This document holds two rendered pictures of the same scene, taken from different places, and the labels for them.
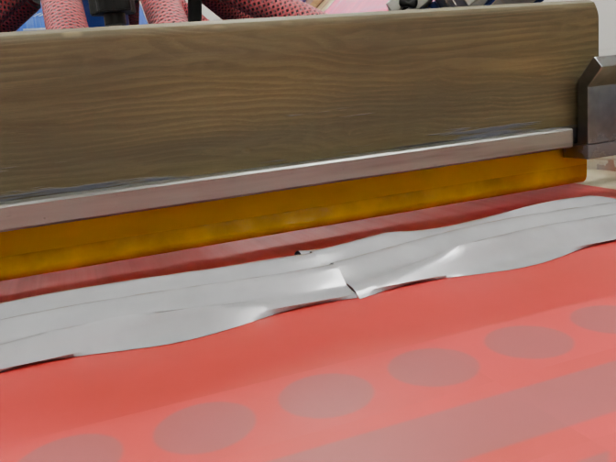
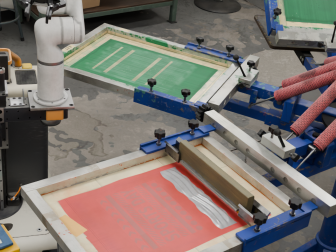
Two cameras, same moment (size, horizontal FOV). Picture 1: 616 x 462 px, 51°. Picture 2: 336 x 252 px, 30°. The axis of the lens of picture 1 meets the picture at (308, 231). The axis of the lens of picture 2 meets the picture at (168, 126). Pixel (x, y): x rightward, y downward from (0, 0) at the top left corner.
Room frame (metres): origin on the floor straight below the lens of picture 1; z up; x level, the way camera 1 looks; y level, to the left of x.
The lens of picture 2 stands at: (-0.46, -1.62, 2.30)
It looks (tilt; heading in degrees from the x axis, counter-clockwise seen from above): 31 degrees down; 70
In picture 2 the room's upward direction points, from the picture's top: 7 degrees clockwise
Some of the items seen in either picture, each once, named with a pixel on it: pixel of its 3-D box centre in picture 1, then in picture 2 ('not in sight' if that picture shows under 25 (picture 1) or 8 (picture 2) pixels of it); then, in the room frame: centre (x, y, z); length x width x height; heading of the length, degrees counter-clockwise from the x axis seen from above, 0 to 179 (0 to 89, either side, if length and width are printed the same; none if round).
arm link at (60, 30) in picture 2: not in sight; (53, 39); (-0.20, 0.42, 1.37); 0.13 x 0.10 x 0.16; 1
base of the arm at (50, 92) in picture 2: not in sight; (50, 77); (-0.21, 0.44, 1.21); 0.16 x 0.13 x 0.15; 90
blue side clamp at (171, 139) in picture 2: not in sight; (174, 144); (0.25, 0.29, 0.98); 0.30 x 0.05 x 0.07; 19
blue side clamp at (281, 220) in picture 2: not in sight; (273, 228); (0.44, -0.23, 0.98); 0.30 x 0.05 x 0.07; 19
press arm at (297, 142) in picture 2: not in sight; (286, 151); (0.65, 0.14, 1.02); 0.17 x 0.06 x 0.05; 19
